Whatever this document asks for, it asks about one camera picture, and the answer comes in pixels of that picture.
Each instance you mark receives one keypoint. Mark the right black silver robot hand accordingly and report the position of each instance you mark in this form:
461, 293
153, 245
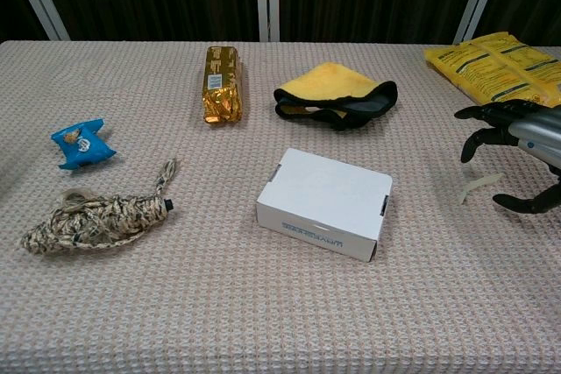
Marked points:
534, 129

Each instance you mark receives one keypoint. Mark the white cardboard box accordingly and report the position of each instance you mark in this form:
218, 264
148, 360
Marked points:
320, 190

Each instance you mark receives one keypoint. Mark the yellow printed snack bag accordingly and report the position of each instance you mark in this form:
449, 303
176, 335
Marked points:
495, 67

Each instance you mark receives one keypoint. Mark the yellow black folded cloth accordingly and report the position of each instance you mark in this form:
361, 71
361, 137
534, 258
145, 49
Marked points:
333, 80

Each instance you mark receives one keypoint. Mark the gold foil snack package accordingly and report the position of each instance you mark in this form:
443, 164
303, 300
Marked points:
221, 85

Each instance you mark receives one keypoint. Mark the beige waffle tablecloth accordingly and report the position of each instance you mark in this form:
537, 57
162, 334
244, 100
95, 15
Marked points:
175, 304

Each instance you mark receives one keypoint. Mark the blue snack packet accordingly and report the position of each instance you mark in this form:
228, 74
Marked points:
83, 148

